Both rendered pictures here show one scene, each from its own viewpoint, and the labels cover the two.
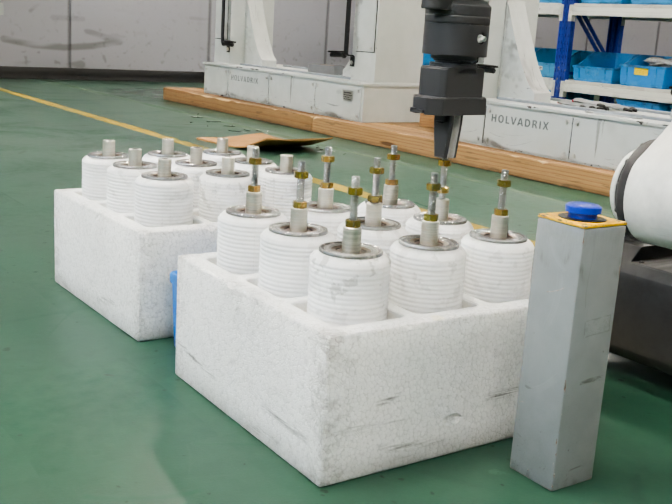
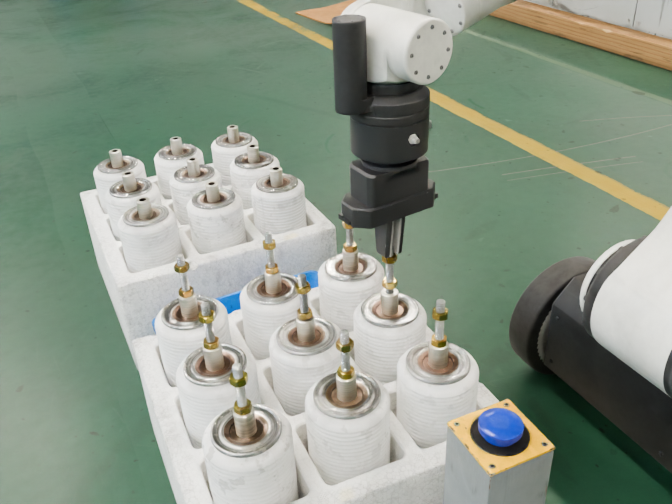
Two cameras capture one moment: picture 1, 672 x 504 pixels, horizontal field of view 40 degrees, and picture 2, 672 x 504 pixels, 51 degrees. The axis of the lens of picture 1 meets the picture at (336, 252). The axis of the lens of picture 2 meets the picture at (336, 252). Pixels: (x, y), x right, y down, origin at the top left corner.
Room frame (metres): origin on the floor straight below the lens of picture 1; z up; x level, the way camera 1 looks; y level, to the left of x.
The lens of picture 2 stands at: (0.56, -0.23, 0.79)
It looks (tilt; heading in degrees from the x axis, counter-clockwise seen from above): 31 degrees down; 12
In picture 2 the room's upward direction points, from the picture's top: 3 degrees counter-clockwise
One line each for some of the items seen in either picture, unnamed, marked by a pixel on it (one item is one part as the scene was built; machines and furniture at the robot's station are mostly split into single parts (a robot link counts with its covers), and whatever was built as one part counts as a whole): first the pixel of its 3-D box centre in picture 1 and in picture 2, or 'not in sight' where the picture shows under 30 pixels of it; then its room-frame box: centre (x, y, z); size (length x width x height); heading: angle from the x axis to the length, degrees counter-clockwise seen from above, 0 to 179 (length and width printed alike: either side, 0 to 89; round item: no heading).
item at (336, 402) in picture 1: (364, 338); (313, 429); (1.23, -0.05, 0.09); 0.39 x 0.39 x 0.18; 35
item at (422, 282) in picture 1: (422, 313); (349, 452); (1.13, -0.11, 0.16); 0.10 x 0.10 x 0.18
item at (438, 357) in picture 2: (499, 227); (438, 354); (1.20, -0.21, 0.26); 0.02 x 0.02 x 0.03
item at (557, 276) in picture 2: not in sight; (566, 316); (1.52, -0.41, 0.10); 0.20 x 0.05 x 0.20; 126
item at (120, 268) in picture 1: (193, 250); (206, 248); (1.68, 0.26, 0.09); 0.39 x 0.39 x 0.18; 36
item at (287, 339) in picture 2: (372, 224); (306, 336); (1.23, -0.05, 0.25); 0.08 x 0.08 x 0.01
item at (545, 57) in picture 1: (559, 63); not in sight; (7.28, -1.61, 0.36); 0.50 x 0.38 x 0.21; 126
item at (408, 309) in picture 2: (440, 219); (389, 310); (1.30, -0.14, 0.25); 0.08 x 0.08 x 0.01
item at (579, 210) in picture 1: (582, 213); (500, 429); (1.03, -0.27, 0.32); 0.04 x 0.04 x 0.02
